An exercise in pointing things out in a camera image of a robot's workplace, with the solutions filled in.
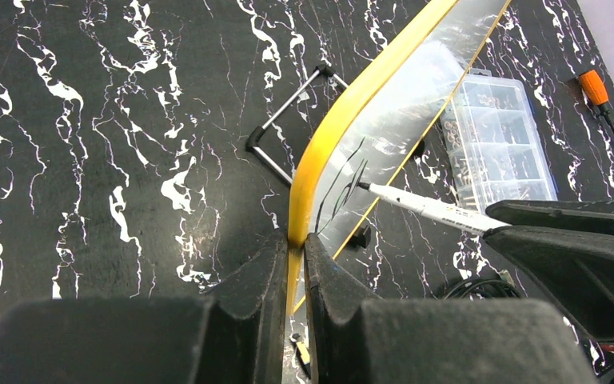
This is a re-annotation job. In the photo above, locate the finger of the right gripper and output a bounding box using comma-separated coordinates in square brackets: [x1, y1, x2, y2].
[483, 226, 614, 343]
[485, 200, 614, 236]

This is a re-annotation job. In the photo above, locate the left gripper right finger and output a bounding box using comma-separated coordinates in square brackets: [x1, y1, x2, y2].
[304, 234, 596, 383]

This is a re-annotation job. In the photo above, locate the orange handled screwdriver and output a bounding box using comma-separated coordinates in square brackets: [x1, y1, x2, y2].
[577, 70, 614, 137]

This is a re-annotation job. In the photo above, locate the yellow framed whiteboard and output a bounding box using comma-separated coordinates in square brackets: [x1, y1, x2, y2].
[286, 0, 508, 313]

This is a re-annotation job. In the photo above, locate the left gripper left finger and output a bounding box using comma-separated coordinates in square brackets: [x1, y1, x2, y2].
[0, 231, 288, 383]

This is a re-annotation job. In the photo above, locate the metal whiteboard stand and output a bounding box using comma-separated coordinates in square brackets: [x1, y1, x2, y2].
[245, 63, 427, 250]

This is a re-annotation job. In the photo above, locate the white whiteboard marker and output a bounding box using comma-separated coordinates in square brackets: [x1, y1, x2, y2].
[357, 182, 510, 236]

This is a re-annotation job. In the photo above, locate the clear plastic screw box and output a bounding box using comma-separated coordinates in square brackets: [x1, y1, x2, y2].
[440, 70, 557, 212]

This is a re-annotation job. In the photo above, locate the black coiled cable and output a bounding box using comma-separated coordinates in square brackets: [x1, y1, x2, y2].
[433, 269, 523, 301]

